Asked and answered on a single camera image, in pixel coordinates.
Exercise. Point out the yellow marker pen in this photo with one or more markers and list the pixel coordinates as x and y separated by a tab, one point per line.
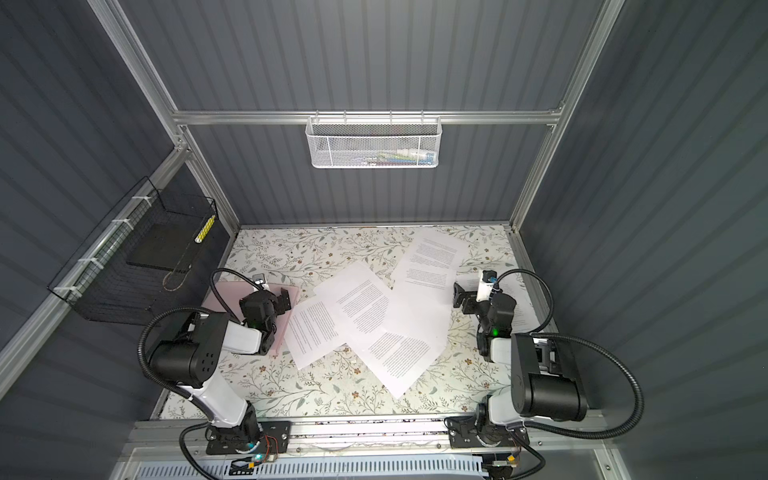
205	229

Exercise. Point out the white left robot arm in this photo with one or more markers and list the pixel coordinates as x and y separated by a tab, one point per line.
185	360

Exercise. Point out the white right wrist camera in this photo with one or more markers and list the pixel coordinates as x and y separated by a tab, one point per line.
487	286

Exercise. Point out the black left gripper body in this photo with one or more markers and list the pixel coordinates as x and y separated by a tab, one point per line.
282	301

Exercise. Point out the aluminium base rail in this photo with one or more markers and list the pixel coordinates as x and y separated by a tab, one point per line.
152	451

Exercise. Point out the white wire mesh basket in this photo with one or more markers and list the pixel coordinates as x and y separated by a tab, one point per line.
331	145

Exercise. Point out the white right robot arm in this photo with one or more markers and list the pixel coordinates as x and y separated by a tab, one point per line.
544	379

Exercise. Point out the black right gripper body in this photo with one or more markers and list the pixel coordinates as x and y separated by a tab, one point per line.
469	299

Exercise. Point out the pink file folder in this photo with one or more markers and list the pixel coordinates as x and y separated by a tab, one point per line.
231	300

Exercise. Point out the black wire mesh basket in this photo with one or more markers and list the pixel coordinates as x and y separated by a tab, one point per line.
144	260

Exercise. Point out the printed paper sheet front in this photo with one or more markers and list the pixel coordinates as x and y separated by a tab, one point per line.
398	336

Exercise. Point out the pens in white basket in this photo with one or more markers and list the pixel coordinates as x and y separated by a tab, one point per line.
397	158

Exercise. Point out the printed paper sheet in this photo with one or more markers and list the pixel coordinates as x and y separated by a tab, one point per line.
525	317
430	264
398	336
359	301
313	331

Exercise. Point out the white ventilation grille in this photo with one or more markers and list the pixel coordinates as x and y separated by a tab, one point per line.
360	467

